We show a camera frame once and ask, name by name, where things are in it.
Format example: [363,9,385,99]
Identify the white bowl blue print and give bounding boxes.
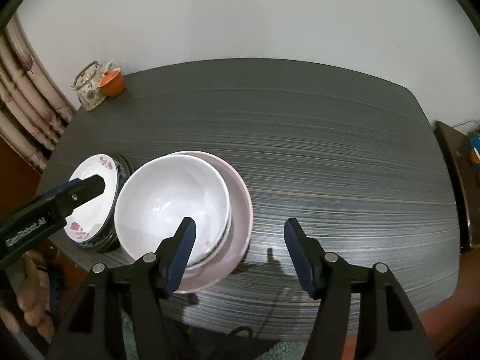
[185,180,232,271]

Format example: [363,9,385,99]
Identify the white plate pink flowers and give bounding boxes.
[68,154,120,243]

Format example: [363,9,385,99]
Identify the person's left hand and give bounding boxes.
[15,257,57,340]

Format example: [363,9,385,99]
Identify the dark wooden side table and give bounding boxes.
[435,120,480,250]

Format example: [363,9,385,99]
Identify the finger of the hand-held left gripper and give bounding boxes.
[56,174,106,218]
[43,183,76,199]

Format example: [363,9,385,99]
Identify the white bowl pink base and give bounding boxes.
[113,154,230,267]

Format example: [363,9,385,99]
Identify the floral ceramic teapot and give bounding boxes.
[71,61,113,112]

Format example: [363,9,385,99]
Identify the large pink bowl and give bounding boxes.
[165,151,253,294]

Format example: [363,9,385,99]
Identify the orange lidded tea cup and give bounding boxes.
[98,68,125,97]

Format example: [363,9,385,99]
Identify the large blue floral plate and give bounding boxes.
[75,153,133,254]

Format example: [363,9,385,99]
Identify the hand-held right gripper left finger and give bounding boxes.
[45,217,196,360]

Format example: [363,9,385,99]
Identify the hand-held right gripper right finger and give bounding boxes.
[284,217,437,360]

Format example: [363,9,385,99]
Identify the beige patterned curtain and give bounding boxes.
[0,15,74,173]

